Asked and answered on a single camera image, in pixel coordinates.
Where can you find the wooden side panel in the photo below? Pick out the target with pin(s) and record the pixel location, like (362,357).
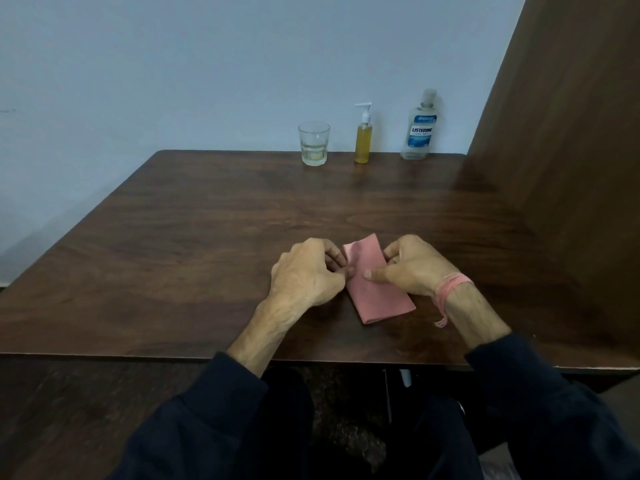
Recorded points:
(565,159)

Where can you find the pink thread wristband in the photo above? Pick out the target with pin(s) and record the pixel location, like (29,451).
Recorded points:
(449,289)

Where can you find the person's right thumb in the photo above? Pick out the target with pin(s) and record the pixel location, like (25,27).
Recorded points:
(376,274)

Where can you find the person's left fingers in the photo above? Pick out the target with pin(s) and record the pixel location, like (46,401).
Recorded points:
(338,259)

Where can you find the person's left forearm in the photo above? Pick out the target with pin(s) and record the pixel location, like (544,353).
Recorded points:
(257,329)

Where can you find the clear drinking glass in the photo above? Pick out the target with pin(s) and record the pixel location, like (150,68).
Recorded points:
(314,143)

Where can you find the yellow liquid pump bottle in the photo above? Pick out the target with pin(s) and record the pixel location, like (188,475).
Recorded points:
(363,139)

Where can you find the pink paper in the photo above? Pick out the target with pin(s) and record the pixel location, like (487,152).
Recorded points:
(376,289)

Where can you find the person's left hand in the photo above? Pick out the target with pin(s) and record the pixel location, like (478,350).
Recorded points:
(302,277)

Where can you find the clear mouthwash bottle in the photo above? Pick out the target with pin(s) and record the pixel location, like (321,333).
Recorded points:
(420,129)

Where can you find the person's right hand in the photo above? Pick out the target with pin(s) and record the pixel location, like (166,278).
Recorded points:
(417,267)

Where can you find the person's right forearm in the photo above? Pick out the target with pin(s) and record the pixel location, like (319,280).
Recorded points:
(475,314)

